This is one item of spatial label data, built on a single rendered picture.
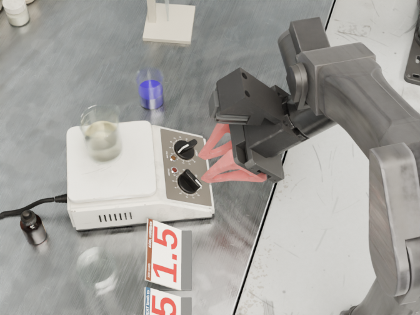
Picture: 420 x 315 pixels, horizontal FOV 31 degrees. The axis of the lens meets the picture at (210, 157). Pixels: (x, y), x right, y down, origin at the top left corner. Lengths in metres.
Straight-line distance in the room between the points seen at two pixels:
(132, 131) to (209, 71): 0.22
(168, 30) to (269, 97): 0.44
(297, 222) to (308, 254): 0.05
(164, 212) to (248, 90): 0.28
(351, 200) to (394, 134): 0.47
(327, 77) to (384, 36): 0.55
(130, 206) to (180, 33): 0.37
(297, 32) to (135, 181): 0.30
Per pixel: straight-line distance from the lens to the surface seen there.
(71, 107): 1.20
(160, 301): 1.00
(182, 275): 1.04
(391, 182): 0.61
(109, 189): 1.01
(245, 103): 0.82
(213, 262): 1.05
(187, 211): 1.04
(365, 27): 1.31
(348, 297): 1.05
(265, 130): 0.87
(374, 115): 0.68
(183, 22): 1.28
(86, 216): 1.04
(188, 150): 1.08
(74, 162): 1.04
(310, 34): 0.89
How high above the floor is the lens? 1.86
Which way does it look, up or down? 58 degrees down
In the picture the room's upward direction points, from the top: straight up
